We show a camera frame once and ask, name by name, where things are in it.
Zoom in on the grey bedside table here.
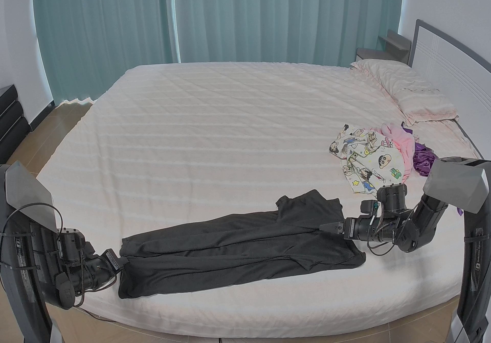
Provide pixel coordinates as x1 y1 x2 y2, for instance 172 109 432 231
356 29 412 63

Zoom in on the black chest of drawers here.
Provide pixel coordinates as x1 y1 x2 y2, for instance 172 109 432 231
0 84 30 158

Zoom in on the pink garment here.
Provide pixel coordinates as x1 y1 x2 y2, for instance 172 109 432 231
370 123 419 173

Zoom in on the blue-green curtain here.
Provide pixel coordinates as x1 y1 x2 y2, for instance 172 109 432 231
34 0 181 104
171 0 405 66

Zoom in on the bed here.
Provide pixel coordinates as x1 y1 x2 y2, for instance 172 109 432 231
36 19 491 334

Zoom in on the black cable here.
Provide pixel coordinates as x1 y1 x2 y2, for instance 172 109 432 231
366 234 399 256
0 202 65 244
75 274 117 308

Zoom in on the black T-shirt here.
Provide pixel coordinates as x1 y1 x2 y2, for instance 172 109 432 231
117 189 367 300

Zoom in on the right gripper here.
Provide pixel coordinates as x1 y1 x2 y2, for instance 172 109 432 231
319 217 371 241

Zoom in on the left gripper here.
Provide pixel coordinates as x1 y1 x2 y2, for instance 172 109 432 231
82 249 120 291

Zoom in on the white printed pyjama top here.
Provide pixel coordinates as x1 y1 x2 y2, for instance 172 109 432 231
328 123 405 195

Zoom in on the purple garment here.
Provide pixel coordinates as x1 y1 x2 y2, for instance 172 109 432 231
401 123 466 216

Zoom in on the pale pink pillow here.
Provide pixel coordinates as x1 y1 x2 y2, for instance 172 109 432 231
350 58 460 125

